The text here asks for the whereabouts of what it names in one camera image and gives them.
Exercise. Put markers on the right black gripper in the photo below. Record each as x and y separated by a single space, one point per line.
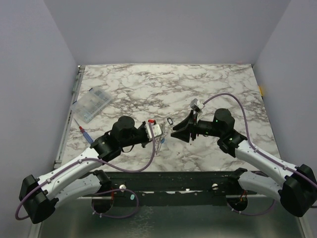
193 130

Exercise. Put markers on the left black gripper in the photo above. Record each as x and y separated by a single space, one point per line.
143 125

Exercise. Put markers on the silver key organiser with rings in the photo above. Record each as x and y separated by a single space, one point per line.
166 128

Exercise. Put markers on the black key tag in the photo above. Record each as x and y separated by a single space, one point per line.
170 121

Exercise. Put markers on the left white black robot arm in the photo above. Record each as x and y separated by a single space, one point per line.
81 176

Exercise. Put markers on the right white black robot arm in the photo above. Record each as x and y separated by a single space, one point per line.
295 187

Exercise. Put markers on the blue red screwdriver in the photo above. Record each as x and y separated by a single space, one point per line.
84 133

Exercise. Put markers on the clear plastic screw box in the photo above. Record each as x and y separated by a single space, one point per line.
91 103

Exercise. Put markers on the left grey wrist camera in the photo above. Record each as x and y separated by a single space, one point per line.
153 129

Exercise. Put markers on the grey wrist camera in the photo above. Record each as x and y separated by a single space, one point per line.
153 129
197 105

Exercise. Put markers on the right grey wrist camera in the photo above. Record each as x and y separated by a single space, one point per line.
197 105

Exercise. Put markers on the black mounting base rail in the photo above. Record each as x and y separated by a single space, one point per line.
169 189

